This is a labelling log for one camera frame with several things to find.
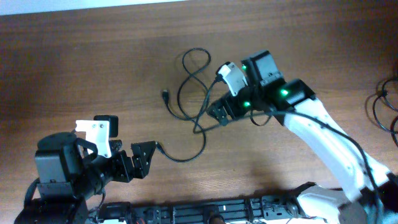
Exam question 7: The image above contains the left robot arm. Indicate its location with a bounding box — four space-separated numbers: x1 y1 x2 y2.
15 132 158 223

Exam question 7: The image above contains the left camera black cable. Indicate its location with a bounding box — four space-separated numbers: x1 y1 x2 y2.
74 138 100 162

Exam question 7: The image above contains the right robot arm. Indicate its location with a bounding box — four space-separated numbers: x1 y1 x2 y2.
207 50 397 223

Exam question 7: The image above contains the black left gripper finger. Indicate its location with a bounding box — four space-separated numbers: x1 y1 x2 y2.
109 139 123 154
131 141 156 179

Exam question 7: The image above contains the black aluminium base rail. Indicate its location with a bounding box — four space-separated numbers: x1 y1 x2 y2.
86 188 343 224

